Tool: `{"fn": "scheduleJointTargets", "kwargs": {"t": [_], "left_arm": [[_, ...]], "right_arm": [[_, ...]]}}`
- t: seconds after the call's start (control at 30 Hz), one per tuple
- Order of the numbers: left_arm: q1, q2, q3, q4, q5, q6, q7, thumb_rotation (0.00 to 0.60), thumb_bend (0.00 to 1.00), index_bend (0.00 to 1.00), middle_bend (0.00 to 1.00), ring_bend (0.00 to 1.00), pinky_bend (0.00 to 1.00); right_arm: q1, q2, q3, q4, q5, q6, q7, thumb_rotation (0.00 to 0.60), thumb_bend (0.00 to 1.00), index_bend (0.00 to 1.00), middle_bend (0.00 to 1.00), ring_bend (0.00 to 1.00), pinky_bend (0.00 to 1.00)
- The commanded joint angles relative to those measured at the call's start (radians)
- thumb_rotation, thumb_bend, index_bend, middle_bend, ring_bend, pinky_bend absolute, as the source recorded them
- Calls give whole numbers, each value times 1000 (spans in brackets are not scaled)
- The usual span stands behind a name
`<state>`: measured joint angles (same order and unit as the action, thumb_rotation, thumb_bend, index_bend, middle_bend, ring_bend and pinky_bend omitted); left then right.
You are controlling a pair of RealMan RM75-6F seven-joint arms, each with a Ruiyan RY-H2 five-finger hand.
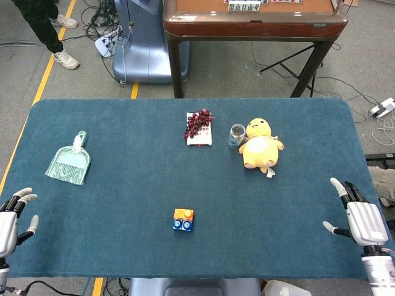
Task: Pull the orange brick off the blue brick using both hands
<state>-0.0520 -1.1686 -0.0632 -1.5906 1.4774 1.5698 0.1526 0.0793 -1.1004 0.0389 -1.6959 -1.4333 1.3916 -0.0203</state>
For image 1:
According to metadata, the black metal frame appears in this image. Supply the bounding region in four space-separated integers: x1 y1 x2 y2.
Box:
365 153 395 169

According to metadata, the orange toy block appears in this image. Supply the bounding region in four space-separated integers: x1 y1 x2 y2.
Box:
173 208 194 222

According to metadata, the white floor cable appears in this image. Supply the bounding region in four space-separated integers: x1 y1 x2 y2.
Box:
372 116 395 148

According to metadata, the yellow plush toy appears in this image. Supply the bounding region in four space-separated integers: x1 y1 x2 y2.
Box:
238 117 285 179

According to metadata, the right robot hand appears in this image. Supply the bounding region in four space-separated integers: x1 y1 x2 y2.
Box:
322 177 389 247

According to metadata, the white red card box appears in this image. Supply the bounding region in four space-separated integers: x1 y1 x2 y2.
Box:
186 112 214 147

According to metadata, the blue felt table cover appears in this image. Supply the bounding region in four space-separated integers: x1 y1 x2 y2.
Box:
0 97 393 280

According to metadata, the clear glass jar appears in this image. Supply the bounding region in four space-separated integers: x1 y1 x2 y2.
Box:
227 123 247 150

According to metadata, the grey blue robot torso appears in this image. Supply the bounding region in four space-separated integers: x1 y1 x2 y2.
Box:
128 277 262 296

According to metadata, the person in black clothes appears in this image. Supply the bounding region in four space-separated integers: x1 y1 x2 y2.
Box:
12 0 80 70

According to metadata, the blue toy block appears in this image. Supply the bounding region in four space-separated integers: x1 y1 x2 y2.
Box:
172 218 194 232

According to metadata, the black floor cable bundle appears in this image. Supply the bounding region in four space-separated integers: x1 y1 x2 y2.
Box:
81 0 124 41

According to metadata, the mahjong tile row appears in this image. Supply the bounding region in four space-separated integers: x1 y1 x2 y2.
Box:
228 1 260 12

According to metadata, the red grape bunch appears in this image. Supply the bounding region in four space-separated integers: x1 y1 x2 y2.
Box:
184 108 215 140

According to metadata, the brown mahjong table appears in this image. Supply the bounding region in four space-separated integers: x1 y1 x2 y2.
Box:
162 0 349 99

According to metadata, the white power strip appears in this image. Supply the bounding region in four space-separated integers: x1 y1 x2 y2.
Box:
368 97 395 119
94 29 123 59

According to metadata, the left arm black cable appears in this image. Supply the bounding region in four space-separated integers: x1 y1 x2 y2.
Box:
0 279 90 296

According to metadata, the beige fabric bundle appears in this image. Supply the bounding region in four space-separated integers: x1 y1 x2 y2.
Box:
368 165 395 207

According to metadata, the light blue robot base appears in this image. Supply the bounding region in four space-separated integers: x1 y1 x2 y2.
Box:
112 0 191 84

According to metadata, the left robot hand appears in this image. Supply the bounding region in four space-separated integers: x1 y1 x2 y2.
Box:
0 187 40 260

